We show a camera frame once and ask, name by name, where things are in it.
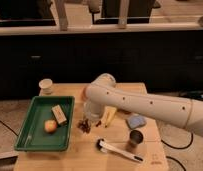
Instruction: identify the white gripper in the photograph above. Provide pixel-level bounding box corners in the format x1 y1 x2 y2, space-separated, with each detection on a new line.
84 101 104 122

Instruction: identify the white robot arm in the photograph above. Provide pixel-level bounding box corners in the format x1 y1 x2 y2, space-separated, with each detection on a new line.
84 73 203 137

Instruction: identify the yellow banana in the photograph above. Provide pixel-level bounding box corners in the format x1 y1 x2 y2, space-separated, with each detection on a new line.
104 106 117 127

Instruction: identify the beige sponge block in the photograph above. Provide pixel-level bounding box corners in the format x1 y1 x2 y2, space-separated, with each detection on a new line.
52 105 67 125

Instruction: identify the white black dish brush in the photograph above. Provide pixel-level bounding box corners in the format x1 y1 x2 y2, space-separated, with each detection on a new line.
96 139 143 162

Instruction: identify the yellow apple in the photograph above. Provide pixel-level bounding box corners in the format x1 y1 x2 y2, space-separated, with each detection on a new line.
44 120 57 133

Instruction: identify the green plastic tray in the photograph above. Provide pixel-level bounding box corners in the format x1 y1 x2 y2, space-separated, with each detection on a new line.
13 95 75 153

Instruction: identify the blue sponge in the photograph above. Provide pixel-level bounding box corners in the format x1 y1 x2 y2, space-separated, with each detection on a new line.
126 115 146 130

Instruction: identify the white paper cup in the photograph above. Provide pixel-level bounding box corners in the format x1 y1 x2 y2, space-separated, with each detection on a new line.
39 78 53 94

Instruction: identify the metal cup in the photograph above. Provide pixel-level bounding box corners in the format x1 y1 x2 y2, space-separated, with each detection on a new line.
129 130 143 147

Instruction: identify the black cable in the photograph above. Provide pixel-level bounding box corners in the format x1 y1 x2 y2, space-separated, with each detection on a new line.
160 129 195 150

